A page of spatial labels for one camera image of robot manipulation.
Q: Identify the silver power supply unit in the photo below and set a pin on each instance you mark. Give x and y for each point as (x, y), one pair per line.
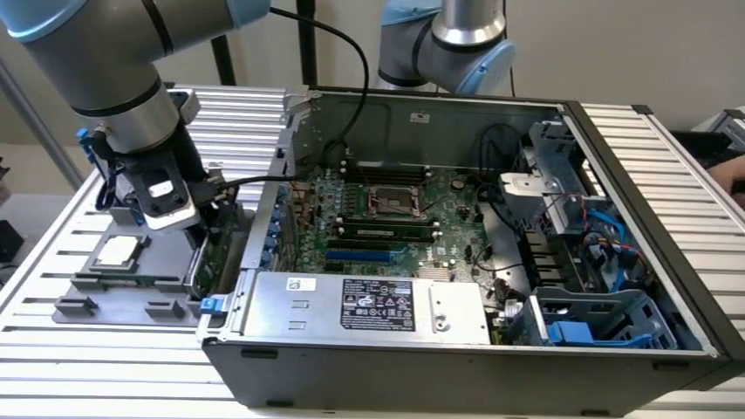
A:
(326, 305)

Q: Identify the green graphics card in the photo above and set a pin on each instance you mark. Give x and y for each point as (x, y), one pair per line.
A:
(216, 257)

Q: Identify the black open PC case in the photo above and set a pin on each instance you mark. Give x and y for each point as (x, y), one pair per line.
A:
(407, 375)

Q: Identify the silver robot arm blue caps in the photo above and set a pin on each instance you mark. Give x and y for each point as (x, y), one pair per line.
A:
(111, 70)

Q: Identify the grey metal disk bay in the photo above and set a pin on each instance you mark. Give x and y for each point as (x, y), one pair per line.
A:
(559, 174)

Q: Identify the silver CPU chip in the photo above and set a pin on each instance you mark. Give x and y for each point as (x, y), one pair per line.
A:
(122, 252)

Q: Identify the black box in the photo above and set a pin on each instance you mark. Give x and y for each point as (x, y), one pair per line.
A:
(10, 242)

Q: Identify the green RAM stick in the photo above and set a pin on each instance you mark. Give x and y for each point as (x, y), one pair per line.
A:
(386, 231)

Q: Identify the black RAM slot bank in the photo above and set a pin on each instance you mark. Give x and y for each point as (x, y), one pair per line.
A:
(387, 171)

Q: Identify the black expansion slot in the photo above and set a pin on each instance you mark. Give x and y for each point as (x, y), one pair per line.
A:
(362, 244)

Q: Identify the blue expansion slot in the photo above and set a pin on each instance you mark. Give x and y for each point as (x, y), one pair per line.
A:
(356, 255)

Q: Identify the metal CPU socket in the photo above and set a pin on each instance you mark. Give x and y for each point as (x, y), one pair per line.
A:
(398, 201)

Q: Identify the blue plastic disk bay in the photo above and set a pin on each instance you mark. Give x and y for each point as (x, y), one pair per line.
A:
(605, 314)

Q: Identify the grey aluminium frame post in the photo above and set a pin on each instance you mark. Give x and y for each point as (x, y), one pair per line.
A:
(40, 126)

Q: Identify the small silver heat sink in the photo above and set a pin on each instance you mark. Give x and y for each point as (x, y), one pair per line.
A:
(438, 273)

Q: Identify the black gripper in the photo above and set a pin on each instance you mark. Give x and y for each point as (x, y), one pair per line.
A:
(195, 159)

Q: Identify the person's hand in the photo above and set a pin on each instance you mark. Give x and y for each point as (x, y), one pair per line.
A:
(728, 174)

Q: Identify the black stand pole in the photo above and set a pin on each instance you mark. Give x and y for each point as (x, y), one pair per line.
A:
(307, 43)
(224, 61)

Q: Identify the grey parts rack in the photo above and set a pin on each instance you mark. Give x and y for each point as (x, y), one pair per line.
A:
(116, 301)

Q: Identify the green motherboard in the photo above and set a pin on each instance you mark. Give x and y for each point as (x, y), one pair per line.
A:
(453, 244)

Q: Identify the blue case latch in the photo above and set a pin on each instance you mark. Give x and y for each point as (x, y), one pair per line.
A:
(211, 305)

